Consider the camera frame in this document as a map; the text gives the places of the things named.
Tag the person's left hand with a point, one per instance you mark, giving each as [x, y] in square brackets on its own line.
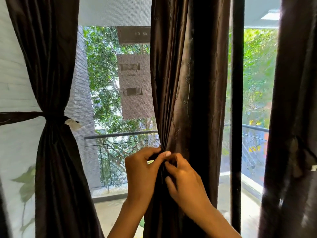
[142, 178]

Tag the person's right hand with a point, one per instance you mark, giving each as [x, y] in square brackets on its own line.
[190, 190]

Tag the dark brown curtain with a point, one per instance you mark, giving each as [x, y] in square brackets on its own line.
[49, 59]
[188, 71]
[292, 96]

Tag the dark brown curtain tie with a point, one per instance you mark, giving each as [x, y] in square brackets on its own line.
[19, 116]

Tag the person's left forearm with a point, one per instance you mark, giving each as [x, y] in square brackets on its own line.
[126, 223]

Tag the black metal balcony railing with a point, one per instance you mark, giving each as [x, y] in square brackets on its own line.
[119, 134]

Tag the paper notices on window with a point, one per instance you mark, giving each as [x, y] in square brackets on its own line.
[136, 106]

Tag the large green plant leaves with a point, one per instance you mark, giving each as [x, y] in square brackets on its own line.
[26, 190]

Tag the green trees outside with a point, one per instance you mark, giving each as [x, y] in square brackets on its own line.
[104, 59]

